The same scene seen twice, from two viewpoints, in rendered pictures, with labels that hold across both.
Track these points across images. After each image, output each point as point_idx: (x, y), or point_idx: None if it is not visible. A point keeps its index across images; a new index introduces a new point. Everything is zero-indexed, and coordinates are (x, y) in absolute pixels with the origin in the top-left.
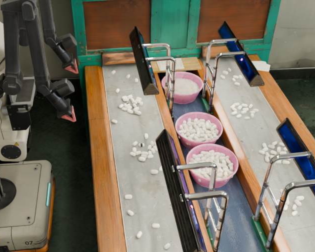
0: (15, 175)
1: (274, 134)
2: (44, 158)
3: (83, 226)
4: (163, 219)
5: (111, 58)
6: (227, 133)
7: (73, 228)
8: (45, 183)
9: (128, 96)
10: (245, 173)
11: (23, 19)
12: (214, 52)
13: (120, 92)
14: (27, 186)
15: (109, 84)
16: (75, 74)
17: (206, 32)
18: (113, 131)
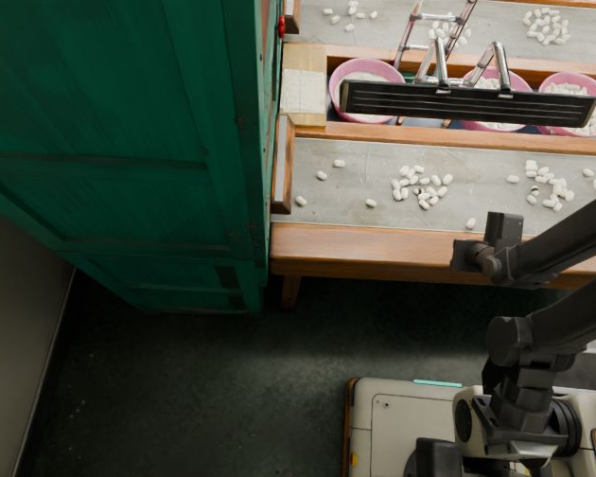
0: (398, 443)
1: (503, 16)
2: (277, 399)
3: (432, 341)
4: None
5: (288, 188)
6: (511, 66)
7: (435, 356)
8: (419, 386)
9: (398, 185)
10: None
11: None
12: (297, 7)
13: (374, 200)
14: (429, 419)
15: (342, 215)
16: (54, 317)
17: None
18: None
